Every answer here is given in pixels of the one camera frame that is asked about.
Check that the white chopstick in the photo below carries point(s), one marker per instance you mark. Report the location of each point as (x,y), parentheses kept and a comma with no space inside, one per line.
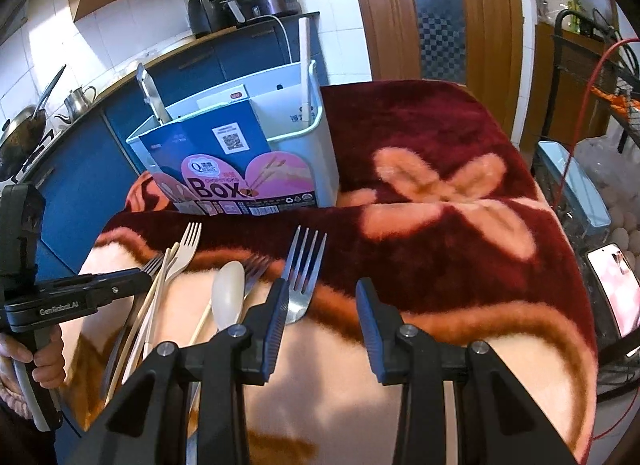
(305,70)

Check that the person's left forearm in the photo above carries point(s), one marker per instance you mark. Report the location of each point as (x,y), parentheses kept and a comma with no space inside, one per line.
(15,435)

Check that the dark slow cooker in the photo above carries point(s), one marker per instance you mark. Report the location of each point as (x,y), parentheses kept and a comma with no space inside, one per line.
(280,4)

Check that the beige plastic spoon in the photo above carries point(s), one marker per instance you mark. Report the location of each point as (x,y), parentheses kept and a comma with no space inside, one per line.
(228,290)

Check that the white plastic utensil box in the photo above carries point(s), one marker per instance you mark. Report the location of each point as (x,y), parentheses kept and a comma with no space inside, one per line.
(320,165)

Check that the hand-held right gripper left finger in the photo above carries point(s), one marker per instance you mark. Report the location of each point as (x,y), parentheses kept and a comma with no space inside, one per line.
(278,325)

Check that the metal kettle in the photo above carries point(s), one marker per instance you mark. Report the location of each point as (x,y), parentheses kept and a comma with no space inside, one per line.
(77,105)

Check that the thin beige chopstick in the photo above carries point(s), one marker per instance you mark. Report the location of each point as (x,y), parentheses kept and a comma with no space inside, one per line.
(202,320)

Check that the wooden door with glass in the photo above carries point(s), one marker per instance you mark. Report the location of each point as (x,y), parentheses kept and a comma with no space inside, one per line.
(435,10)

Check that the black air fryer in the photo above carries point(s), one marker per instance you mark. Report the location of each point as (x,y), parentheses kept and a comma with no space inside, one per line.
(207,10)

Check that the blue pink cardboard label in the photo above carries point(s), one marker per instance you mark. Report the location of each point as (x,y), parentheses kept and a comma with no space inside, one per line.
(230,165)

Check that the blue kitchen base cabinets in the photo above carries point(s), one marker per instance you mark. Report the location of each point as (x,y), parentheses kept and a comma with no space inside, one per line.
(200,65)

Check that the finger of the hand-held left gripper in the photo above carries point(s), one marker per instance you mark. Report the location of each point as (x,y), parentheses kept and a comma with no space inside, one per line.
(100,280)

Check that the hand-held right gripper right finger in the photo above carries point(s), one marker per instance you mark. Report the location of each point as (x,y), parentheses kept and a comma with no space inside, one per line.
(368,330)

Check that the metal knife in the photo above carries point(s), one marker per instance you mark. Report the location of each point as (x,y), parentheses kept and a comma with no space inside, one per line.
(152,95)

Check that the large metal fork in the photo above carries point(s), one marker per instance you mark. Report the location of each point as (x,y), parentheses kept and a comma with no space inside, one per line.
(302,275)

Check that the person's left hand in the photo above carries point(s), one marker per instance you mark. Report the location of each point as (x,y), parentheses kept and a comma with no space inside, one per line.
(50,365)

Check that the pile of eggs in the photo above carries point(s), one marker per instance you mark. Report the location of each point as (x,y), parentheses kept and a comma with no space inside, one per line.
(625,225)

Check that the black wok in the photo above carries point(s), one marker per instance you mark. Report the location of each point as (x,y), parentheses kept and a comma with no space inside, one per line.
(22,130)

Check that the smartphone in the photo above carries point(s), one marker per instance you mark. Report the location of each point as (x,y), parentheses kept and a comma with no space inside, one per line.
(615,285)

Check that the light blue metal box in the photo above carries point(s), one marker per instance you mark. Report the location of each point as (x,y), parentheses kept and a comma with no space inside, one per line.
(585,185)

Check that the dark red floral blanket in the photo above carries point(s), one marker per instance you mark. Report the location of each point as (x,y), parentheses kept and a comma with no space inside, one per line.
(425,270)

